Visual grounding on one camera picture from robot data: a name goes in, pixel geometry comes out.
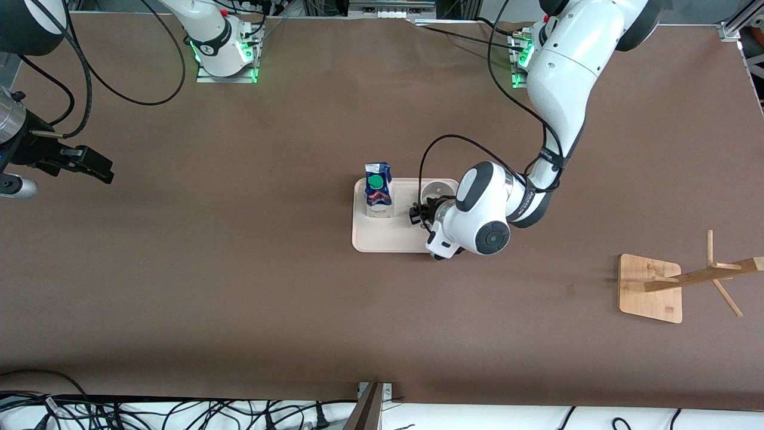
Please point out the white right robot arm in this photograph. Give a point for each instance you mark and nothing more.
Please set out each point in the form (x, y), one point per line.
(24, 24)

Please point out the grey metal equipment box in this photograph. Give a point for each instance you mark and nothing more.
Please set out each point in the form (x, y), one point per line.
(391, 7)

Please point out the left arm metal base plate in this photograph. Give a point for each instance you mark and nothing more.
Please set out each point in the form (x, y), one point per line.
(518, 60)

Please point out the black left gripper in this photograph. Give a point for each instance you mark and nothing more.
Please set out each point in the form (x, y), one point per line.
(427, 214)

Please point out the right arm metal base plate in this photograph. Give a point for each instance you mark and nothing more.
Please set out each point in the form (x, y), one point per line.
(206, 76)

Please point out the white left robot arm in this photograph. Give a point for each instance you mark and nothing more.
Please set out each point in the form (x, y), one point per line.
(561, 77)

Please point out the blue white milk carton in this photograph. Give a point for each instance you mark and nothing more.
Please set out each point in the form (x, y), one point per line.
(378, 191)

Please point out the wooden mug stand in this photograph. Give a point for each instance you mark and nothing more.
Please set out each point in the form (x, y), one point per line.
(647, 298)

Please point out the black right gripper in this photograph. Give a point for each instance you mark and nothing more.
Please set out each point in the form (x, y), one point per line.
(37, 149)

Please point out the white tray with rabbit print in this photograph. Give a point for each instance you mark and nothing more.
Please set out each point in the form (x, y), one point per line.
(388, 236)

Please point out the dark metal camera post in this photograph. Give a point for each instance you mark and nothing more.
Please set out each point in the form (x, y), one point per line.
(365, 412)

